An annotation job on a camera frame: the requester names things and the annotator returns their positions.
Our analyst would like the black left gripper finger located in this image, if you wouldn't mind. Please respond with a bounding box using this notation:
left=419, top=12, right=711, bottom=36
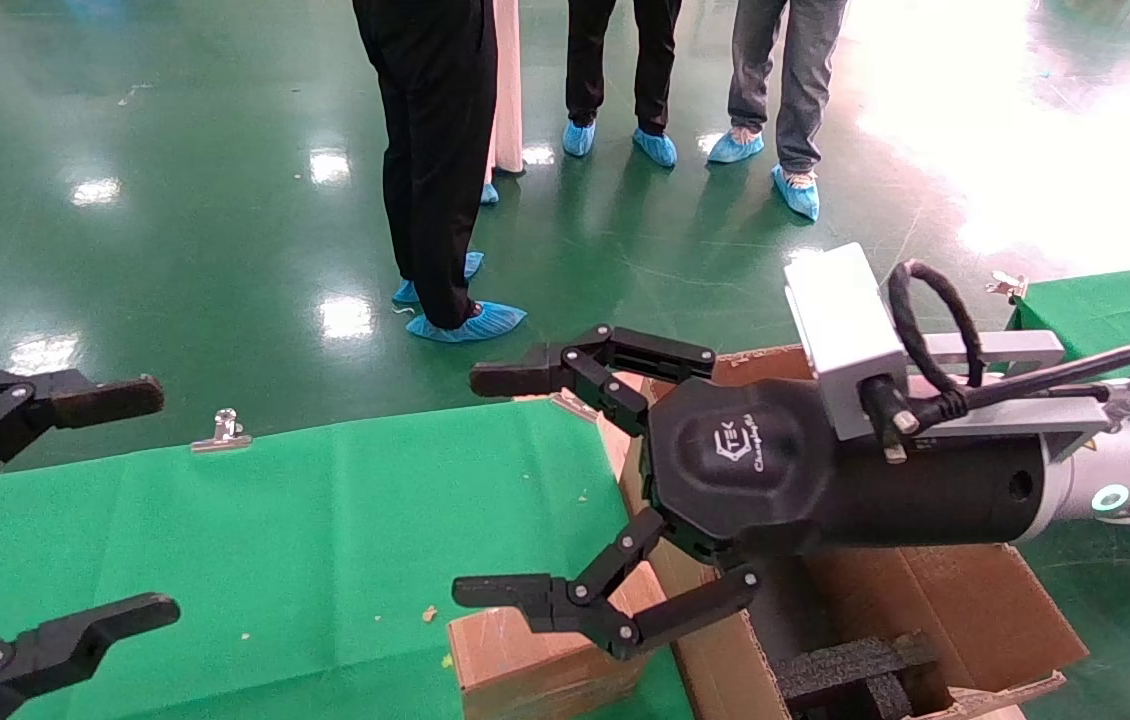
left=0, top=592, right=181, bottom=720
left=0, top=366, right=166, bottom=507

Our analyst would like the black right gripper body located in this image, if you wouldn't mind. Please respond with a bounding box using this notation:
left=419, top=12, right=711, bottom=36
left=645, top=375, right=1048, bottom=561

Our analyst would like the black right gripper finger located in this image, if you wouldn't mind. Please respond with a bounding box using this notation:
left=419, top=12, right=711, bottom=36
left=452, top=507, right=762, bottom=661
left=470, top=324, right=717, bottom=437

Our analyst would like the small brown cardboard box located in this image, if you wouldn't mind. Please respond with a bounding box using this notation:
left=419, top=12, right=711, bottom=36
left=447, top=560, right=671, bottom=720

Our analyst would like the large open cardboard carton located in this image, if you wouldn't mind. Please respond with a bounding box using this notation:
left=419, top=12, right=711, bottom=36
left=597, top=345, right=1091, bottom=720

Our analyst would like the black foam insert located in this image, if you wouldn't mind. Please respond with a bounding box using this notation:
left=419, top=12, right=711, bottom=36
left=775, top=630, right=941, bottom=720

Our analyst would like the large green table cloth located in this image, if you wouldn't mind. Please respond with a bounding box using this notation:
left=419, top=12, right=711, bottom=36
left=0, top=400, right=696, bottom=720

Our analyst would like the person in wide black trousers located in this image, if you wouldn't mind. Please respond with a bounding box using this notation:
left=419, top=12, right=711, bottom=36
left=352, top=0, right=498, bottom=331

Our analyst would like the person in pale pink trousers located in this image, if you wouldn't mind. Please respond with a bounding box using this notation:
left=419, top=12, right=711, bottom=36
left=485, top=0, right=526, bottom=186

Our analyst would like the person in slim black trousers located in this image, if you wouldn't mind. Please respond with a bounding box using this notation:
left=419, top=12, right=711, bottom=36
left=565, top=0, right=683, bottom=136

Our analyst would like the person in grey jeans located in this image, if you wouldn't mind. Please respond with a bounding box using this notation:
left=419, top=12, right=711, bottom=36
left=728, top=0, right=848, bottom=173

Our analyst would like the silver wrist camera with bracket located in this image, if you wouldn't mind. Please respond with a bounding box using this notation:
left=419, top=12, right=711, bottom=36
left=785, top=243, right=1108, bottom=463

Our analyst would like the black camera cable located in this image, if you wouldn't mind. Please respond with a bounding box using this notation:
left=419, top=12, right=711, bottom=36
left=860, top=260, right=1130, bottom=466

